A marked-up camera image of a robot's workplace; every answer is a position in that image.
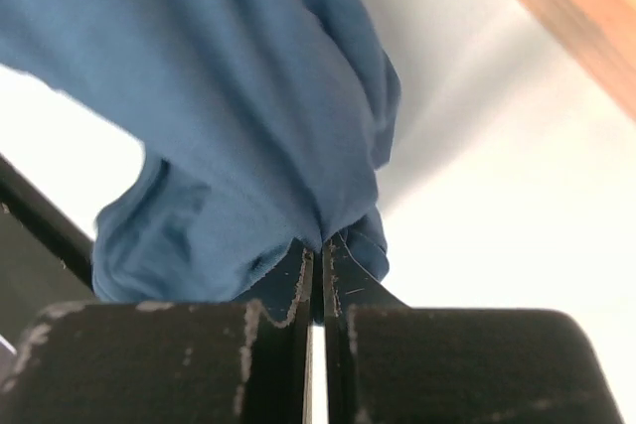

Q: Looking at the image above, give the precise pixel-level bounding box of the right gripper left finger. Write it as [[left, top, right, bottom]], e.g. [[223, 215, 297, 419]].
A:
[[1, 244, 314, 423]]

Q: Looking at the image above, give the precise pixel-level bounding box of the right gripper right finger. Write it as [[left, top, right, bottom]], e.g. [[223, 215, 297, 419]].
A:
[[322, 237, 621, 424]]

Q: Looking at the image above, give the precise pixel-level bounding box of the blue t-shirt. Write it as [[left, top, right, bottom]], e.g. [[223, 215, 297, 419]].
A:
[[1, 0, 400, 302]]

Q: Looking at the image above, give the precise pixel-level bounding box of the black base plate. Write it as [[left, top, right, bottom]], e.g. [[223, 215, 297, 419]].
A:
[[0, 159, 94, 344]]

